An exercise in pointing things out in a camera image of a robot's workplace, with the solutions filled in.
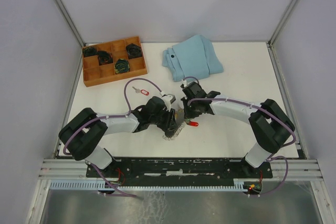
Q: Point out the black rolled belt middle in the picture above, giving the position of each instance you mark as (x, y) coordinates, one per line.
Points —
(104, 57)

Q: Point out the aluminium frame post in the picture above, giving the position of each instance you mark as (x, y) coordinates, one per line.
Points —
(284, 19)
(62, 8)

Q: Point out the red handled metal keyring holder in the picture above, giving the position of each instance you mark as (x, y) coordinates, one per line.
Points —
(180, 120)

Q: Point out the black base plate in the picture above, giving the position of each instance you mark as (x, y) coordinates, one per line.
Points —
(147, 171)

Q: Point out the black rolled belt front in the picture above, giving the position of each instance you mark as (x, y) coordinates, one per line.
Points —
(122, 66)

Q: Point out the black rolled belt right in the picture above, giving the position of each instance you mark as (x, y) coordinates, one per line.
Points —
(133, 51)

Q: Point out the white slotted cable duct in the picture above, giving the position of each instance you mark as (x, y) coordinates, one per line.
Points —
(100, 185)

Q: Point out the light blue folded cloth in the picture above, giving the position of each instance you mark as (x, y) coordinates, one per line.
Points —
(194, 57)

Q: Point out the bunch of tagged keys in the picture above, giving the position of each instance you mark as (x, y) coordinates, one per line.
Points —
(191, 123)

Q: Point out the left aluminium frame post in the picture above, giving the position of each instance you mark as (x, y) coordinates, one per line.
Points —
(62, 8)

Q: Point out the right aluminium frame post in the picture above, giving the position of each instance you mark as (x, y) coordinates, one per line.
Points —
(284, 19)

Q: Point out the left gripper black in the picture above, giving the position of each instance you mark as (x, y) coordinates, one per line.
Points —
(173, 125)

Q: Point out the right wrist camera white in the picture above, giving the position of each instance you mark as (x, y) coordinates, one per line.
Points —
(183, 84)

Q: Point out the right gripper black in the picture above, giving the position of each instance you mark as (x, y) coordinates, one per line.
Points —
(188, 114)

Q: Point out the black rolled belt far left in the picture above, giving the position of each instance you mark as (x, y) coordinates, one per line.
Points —
(89, 51)

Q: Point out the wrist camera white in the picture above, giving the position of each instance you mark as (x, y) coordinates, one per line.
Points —
(168, 100)
(183, 84)

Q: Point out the wooden compartment tray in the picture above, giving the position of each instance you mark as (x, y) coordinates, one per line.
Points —
(94, 74)

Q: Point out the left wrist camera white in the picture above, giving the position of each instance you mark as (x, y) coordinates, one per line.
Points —
(168, 100)

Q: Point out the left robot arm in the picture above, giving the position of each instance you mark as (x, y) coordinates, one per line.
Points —
(81, 136)

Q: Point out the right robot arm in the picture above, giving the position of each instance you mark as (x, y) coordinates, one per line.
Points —
(270, 125)

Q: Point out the black rolled belt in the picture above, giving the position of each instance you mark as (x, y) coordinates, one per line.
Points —
(89, 51)
(133, 51)
(104, 57)
(122, 66)

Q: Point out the key with red tag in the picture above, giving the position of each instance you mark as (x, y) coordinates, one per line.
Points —
(141, 91)

